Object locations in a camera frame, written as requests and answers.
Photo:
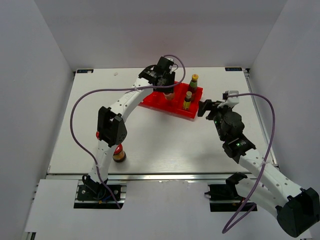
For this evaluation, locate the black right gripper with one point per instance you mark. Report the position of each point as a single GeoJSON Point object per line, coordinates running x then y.
{"type": "Point", "coordinates": [207, 105]}

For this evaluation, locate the pink cap spice jar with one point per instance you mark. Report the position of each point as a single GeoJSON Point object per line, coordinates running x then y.
{"type": "Point", "coordinates": [169, 96]}

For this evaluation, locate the small yellow label bottle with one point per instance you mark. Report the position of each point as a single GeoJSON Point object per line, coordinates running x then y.
{"type": "Point", "coordinates": [187, 101]}

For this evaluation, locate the blue table corner label left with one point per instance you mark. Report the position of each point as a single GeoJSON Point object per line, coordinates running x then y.
{"type": "Point", "coordinates": [84, 71]}

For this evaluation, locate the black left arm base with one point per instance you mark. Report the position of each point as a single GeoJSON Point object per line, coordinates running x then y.
{"type": "Point", "coordinates": [94, 195]}

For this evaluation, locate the red three-compartment plastic bin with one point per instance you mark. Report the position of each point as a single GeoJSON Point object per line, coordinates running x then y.
{"type": "Point", "coordinates": [158, 102]}

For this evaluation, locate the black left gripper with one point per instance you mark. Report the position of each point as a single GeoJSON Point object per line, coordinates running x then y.
{"type": "Point", "coordinates": [171, 77]}

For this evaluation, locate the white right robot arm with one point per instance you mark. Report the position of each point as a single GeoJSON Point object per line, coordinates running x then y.
{"type": "Point", "coordinates": [296, 209]}

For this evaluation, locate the red lid sauce jar front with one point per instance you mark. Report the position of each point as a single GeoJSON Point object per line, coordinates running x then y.
{"type": "Point", "coordinates": [119, 154]}

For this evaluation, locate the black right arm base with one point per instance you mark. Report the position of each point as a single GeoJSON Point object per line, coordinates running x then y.
{"type": "Point", "coordinates": [224, 197]}

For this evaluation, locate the aluminium front rail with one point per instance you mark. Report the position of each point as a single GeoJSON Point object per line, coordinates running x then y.
{"type": "Point", "coordinates": [149, 177]}

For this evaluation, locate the yellow cap sauce bottle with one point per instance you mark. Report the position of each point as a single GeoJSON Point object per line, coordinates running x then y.
{"type": "Point", "coordinates": [193, 85]}

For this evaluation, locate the blue table corner label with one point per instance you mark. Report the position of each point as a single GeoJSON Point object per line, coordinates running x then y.
{"type": "Point", "coordinates": [84, 71]}
{"type": "Point", "coordinates": [233, 69]}

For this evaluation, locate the blue table corner label right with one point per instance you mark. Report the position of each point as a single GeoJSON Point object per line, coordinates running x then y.
{"type": "Point", "coordinates": [233, 69]}

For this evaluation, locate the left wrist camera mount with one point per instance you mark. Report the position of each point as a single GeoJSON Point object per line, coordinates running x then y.
{"type": "Point", "coordinates": [171, 63]}

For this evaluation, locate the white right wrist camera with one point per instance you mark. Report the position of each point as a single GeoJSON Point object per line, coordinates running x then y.
{"type": "Point", "coordinates": [230, 98]}

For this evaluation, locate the aluminium rail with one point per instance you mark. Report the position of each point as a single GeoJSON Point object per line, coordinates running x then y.
{"type": "Point", "coordinates": [265, 134]}
{"type": "Point", "coordinates": [149, 177]}

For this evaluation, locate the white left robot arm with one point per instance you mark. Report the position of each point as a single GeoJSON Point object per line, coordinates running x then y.
{"type": "Point", "coordinates": [111, 128]}

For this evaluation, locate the aluminium right side rail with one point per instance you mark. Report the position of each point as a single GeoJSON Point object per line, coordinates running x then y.
{"type": "Point", "coordinates": [265, 134]}

